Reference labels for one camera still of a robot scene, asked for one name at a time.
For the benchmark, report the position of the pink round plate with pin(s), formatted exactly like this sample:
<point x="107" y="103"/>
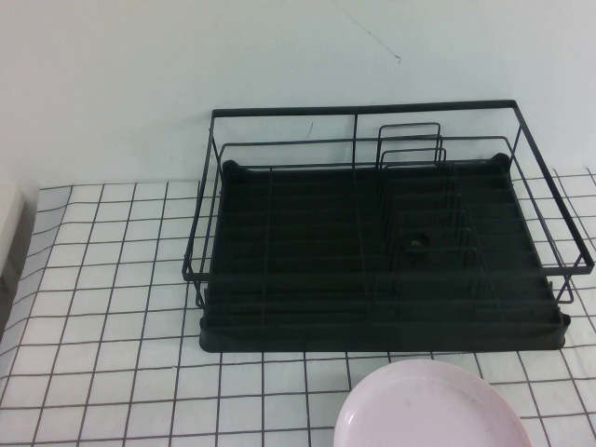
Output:
<point x="419" y="410"/>

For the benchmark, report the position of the black dish drying rack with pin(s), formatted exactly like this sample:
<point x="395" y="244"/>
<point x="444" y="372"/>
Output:
<point x="302" y="335"/>

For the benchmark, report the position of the white grid tablecloth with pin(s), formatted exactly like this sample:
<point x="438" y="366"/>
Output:
<point x="93" y="326"/>

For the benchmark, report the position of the white grey box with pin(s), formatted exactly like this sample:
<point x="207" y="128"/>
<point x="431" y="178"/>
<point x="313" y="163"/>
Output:
<point x="11" y="233"/>

